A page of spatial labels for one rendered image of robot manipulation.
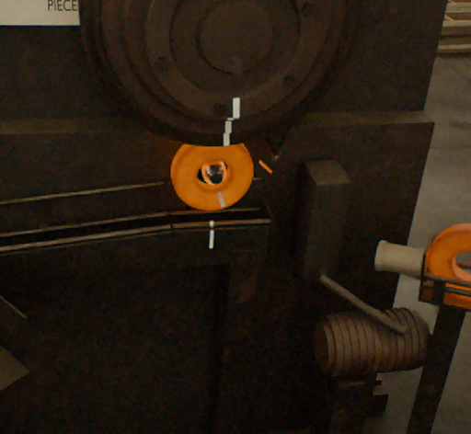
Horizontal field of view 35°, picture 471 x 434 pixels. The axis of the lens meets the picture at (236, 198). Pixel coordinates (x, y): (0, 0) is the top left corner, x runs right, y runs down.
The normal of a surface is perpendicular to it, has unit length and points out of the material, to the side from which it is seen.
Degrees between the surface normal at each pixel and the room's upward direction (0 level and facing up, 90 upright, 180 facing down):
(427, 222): 0
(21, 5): 90
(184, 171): 90
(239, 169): 90
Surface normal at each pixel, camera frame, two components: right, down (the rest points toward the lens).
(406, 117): 0.07, -0.86
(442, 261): -0.41, 0.44
